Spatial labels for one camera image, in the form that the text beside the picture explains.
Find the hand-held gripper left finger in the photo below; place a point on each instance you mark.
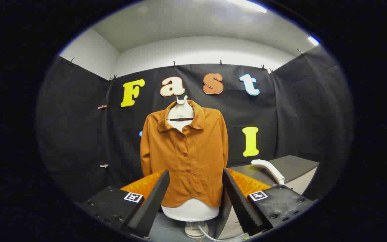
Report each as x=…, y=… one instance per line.
x=153, y=201

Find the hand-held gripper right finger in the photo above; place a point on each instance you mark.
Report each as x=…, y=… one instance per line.
x=240, y=205

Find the brown button-up shirt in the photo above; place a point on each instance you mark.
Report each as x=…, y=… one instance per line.
x=193, y=158

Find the white mannequin torso stand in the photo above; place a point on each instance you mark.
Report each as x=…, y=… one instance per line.
x=190, y=211

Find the ceiling light strip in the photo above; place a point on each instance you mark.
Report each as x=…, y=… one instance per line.
x=313, y=40

